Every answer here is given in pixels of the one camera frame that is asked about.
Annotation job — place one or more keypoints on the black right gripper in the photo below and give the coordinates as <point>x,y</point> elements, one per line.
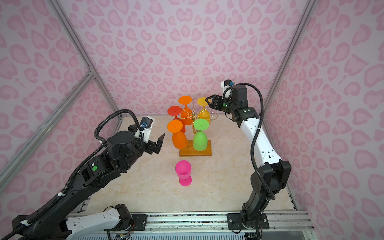
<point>216,98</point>

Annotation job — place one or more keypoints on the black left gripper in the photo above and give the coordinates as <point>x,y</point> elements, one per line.
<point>152,145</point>

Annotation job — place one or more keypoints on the yellow wine glass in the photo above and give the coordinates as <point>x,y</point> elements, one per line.
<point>204,113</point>

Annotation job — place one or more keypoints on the green wine glass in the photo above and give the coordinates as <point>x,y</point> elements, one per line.
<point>200,141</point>

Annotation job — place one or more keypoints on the pink wine glass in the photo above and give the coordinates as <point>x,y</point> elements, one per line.
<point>183,170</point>

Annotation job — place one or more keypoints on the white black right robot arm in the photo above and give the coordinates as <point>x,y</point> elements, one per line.
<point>271,172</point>

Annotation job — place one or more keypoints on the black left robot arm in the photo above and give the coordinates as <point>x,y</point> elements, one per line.
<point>115,156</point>

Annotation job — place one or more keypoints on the orange back wine glass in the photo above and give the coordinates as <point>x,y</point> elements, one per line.
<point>186,114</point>

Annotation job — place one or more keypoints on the orange wine glass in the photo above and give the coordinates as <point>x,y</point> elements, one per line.
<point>179,138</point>
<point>186,114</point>

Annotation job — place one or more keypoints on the orange front wine glass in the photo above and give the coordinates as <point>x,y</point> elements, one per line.
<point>179,138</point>

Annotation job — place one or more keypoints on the red wine glass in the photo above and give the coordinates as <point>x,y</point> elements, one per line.
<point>175,111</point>

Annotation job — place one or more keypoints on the wooden rack base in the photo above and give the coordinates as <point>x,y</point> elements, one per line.
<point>189,151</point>

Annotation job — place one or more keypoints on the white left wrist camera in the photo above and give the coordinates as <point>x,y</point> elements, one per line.
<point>147,124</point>

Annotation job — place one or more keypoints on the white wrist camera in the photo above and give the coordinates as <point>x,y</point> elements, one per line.
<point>147,124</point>
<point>227,88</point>

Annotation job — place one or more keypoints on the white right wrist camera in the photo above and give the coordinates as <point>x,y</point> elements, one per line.
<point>227,88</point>

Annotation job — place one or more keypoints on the gold wire wine glass rack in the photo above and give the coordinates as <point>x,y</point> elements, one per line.
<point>195,112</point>

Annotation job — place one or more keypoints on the aluminium diagonal frame bar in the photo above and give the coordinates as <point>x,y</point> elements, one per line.
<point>20,159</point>

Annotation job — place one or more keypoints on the aluminium frame profile left corner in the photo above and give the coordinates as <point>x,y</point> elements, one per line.
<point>81,50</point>

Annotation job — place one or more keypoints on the aluminium frame profile corner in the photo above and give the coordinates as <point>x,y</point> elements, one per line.
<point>81,50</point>
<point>306,15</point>

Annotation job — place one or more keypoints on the aluminium frame profile right corner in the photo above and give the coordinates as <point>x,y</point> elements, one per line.
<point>306,15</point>

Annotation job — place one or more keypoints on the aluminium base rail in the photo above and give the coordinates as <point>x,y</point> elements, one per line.
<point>275,225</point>

